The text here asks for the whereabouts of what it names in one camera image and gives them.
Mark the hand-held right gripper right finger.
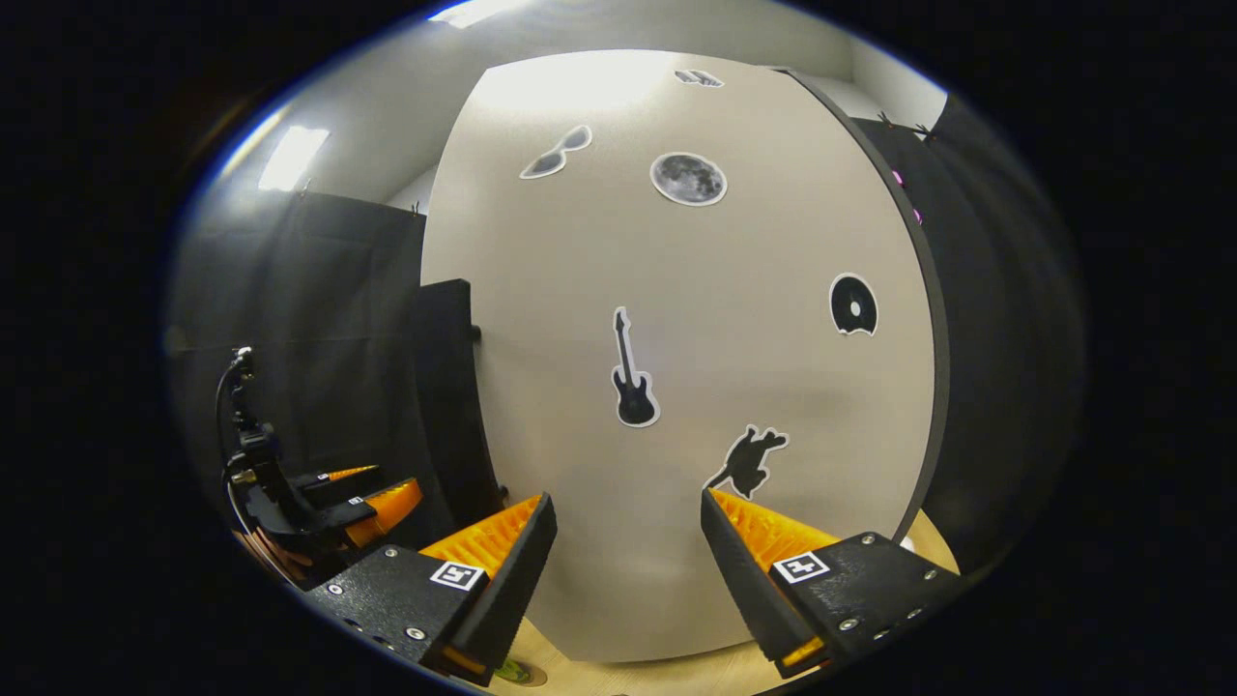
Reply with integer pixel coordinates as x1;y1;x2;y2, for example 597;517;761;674
699;487;964;680

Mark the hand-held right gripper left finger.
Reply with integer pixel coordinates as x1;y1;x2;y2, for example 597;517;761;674
302;492;560;689

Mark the brown round coaster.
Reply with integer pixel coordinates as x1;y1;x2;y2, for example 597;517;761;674
488;657;550;690

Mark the black door handle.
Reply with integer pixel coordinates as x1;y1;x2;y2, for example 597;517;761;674
416;278;505;528

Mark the beige cabinet door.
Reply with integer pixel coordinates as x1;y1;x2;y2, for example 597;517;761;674
419;48;938;664

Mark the black backdrop cloth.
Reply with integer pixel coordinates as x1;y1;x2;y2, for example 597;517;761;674
166;92;1088;581

